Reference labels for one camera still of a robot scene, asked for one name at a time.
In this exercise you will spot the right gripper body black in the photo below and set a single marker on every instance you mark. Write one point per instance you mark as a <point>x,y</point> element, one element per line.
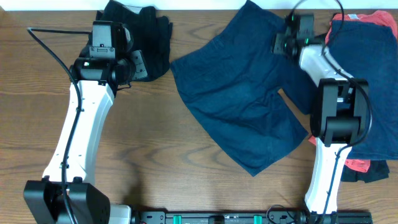
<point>278,44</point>

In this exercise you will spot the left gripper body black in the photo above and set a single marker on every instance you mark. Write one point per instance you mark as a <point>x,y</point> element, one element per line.
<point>138,67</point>

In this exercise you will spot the navy blue shorts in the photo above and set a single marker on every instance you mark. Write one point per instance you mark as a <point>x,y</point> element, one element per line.
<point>231,86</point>

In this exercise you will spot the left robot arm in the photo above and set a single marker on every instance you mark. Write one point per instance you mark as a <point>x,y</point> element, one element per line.
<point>66,193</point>

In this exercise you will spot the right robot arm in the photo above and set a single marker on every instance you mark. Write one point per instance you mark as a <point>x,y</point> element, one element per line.
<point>341,116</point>

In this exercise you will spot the folded black shorts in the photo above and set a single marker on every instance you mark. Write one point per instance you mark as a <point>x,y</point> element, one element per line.
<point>151,35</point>

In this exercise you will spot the navy blue garment in pile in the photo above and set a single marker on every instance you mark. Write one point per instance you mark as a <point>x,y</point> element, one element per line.
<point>369,51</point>

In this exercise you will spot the red garment in pile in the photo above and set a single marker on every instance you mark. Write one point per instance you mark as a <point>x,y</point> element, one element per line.
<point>381,18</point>

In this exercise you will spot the black garment under pile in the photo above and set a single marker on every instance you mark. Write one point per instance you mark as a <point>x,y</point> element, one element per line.
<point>378,170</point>

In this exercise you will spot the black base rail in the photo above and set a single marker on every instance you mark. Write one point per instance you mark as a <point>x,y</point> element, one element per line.
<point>278,216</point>

